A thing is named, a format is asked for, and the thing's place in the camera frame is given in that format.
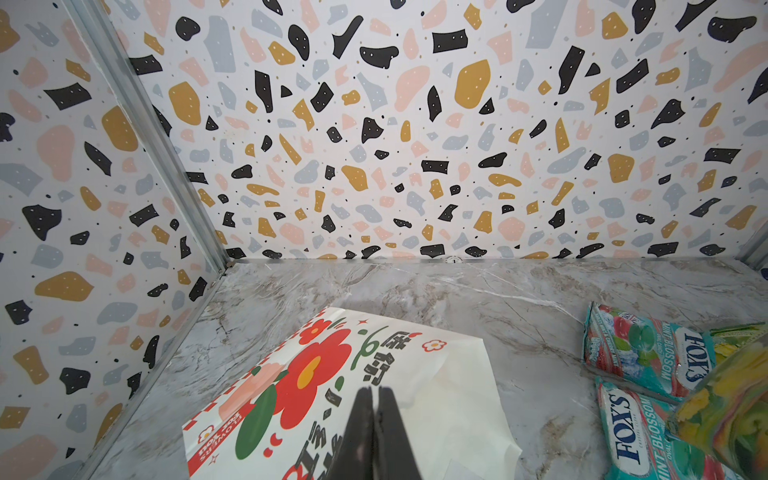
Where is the aluminium corner post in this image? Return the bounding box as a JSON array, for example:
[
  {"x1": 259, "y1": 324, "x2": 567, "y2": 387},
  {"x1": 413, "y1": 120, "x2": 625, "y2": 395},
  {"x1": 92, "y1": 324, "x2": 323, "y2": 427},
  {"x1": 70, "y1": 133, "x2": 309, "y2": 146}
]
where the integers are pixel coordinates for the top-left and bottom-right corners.
[
  {"x1": 64, "y1": 1, "x2": 229, "y2": 273},
  {"x1": 736, "y1": 222, "x2": 768, "y2": 271}
]

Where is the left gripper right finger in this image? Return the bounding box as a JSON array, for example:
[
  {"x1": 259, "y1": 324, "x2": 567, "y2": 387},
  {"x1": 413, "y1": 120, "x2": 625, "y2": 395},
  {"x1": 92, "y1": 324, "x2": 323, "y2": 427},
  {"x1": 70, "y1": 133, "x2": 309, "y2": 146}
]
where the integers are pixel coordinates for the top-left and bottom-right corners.
[{"x1": 374, "y1": 387, "x2": 422, "y2": 480}]

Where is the teal Fox's mint candy bag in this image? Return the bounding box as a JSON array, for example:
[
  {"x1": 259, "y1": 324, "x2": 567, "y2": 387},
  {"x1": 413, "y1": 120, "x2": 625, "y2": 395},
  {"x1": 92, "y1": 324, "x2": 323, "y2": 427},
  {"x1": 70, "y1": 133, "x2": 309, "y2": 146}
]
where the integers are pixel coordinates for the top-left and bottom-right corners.
[{"x1": 582, "y1": 302, "x2": 716, "y2": 402}]

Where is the right aluminium corner post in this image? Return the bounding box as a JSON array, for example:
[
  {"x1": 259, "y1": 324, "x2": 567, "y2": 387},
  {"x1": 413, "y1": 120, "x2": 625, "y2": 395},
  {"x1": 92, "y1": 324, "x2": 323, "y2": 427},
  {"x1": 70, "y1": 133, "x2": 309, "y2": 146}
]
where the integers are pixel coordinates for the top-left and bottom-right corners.
[{"x1": 736, "y1": 222, "x2": 768, "y2": 271}]

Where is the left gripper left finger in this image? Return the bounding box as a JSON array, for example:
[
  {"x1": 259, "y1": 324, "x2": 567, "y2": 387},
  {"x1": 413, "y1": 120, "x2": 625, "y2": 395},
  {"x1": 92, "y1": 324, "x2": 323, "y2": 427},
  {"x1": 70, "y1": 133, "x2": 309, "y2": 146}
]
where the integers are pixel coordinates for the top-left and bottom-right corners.
[{"x1": 327, "y1": 387, "x2": 374, "y2": 480}]

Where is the white floral paper bag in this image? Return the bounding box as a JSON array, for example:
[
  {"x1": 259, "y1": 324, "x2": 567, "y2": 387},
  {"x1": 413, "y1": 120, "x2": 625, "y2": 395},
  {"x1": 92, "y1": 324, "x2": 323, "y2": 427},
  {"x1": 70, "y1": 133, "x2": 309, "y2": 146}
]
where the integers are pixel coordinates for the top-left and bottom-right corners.
[{"x1": 182, "y1": 307, "x2": 521, "y2": 479}]

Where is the left aluminium corner post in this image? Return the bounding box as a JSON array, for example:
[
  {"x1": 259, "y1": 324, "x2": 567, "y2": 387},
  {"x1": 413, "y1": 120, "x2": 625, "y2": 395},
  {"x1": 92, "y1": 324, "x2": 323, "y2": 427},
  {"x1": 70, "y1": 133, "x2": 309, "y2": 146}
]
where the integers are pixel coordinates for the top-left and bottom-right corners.
[{"x1": 64, "y1": 1, "x2": 229, "y2": 273}]

